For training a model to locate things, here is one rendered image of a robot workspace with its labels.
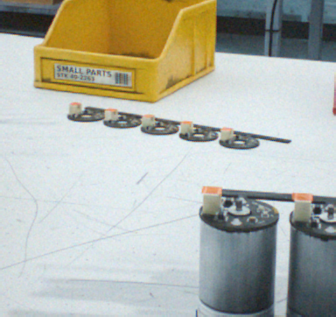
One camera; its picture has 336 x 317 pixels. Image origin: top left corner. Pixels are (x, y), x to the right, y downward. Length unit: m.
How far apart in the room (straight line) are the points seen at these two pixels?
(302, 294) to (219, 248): 0.03
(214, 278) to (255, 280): 0.01
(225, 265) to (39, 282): 0.12
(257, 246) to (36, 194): 0.22
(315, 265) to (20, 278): 0.15
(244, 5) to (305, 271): 4.70
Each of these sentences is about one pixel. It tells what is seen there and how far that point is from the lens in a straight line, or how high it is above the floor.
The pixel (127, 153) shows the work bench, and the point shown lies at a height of 0.75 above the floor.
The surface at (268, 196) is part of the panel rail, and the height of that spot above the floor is 0.81.
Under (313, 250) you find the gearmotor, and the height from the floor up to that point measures 0.81.
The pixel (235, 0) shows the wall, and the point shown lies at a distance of 4.99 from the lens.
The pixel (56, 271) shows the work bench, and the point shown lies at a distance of 0.40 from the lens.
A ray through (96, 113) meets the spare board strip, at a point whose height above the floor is 0.75.
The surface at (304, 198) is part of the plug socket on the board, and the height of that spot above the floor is 0.82.
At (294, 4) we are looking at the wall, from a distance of 4.90.
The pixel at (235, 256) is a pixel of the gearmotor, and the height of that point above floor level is 0.80.
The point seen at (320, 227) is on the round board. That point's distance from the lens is 0.29.
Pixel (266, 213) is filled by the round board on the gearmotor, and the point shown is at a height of 0.81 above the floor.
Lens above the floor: 0.92
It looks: 15 degrees down
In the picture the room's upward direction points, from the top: 1 degrees clockwise
